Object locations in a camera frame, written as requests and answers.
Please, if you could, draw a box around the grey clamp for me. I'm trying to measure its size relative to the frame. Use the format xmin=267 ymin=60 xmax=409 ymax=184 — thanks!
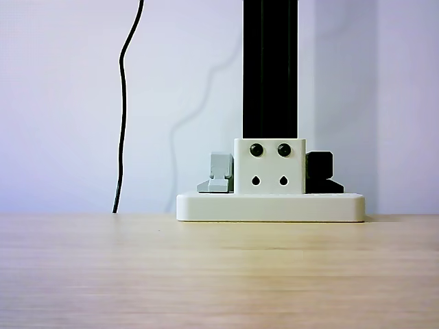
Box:
xmin=196 ymin=151 xmax=236 ymax=194

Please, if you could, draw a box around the black clamp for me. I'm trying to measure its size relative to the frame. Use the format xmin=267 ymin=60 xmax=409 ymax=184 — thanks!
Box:
xmin=305 ymin=150 xmax=345 ymax=195

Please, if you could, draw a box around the white post bracket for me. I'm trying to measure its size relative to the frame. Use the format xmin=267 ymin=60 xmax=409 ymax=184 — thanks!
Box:
xmin=233 ymin=137 xmax=307 ymax=196

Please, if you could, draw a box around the white perforated base plate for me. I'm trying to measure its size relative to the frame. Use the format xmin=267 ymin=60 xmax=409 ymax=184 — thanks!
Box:
xmin=176 ymin=192 xmax=366 ymax=223

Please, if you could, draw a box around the white cable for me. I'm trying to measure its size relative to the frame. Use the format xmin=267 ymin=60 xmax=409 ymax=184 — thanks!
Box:
xmin=163 ymin=42 xmax=245 ymax=212

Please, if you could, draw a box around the black aluminium extrusion post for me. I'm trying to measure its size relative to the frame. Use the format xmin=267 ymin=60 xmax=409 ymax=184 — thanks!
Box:
xmin=242 ymin=0 xmax=299 ymax=141

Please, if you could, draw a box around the black cable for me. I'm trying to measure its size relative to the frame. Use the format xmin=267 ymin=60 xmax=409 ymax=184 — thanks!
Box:
xmin=112 ymin=0 xmax=145 ymax=215

